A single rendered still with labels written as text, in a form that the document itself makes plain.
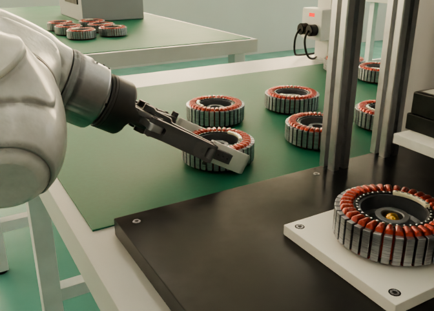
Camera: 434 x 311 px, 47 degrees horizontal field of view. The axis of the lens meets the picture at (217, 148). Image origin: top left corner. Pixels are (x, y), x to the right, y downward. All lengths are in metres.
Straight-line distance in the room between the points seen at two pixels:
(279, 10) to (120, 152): 5.26
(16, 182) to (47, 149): 0.04
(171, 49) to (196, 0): 3.60
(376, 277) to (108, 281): 0.25
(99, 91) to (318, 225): 0.31
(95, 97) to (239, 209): 0.22
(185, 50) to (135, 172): 1.13
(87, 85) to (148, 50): 1.16
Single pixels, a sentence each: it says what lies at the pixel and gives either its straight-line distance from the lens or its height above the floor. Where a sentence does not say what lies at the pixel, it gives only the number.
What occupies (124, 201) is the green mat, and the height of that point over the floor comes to 0.75.
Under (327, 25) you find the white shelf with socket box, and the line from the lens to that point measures 1.52.
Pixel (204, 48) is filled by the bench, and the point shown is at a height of 0.73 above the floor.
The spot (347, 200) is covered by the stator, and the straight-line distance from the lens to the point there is 0.51.
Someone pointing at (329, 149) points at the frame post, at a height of 0.80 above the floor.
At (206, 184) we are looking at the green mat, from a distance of 0.69.
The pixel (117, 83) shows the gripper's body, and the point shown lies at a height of 0.89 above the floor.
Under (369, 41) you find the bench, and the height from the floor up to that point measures 0.37.
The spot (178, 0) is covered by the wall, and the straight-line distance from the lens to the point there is 5.30.
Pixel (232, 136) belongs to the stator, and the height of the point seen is 0.78.
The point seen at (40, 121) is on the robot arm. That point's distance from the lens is 0.44.
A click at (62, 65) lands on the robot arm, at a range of 0.62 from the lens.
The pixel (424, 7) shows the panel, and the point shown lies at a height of 0.98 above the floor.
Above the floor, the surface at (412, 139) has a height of 0.88.
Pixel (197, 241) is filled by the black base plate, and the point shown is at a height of 0.77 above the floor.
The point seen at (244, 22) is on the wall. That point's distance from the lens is 5.72.
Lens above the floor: 1.04
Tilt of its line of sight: 21 degrees down
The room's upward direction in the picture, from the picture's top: straight up
